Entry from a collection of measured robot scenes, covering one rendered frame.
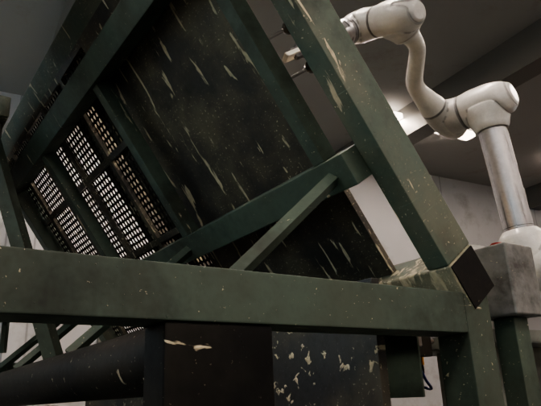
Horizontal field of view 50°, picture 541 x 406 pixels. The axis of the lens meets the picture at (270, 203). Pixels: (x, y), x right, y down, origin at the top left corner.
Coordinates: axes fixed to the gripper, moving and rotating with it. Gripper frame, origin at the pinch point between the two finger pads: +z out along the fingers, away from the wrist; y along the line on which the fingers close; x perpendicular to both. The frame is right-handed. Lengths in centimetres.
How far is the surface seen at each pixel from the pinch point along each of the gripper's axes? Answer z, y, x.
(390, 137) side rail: 22, 47, -23
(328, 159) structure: 33, 40, -14
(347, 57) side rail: 21.9, 27.7, -30.6
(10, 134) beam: 42, -105, 122
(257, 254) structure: 64, 50, -15
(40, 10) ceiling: -40, -224, 163
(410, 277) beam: 28, 72, 0
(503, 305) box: 12, 91, 0
